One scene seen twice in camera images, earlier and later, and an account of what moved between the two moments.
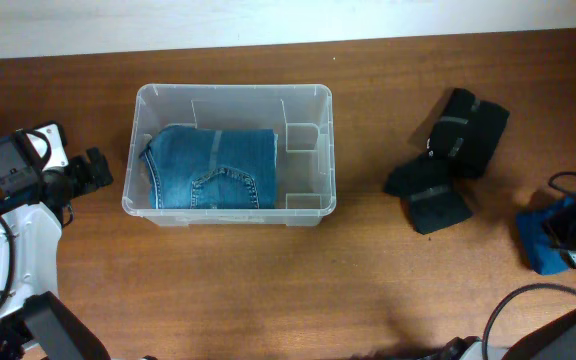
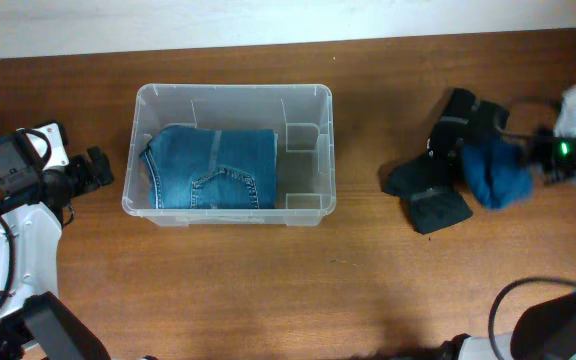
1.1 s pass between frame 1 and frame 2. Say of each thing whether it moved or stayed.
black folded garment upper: stayed
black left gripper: stayed
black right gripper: moved
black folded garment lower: stayed
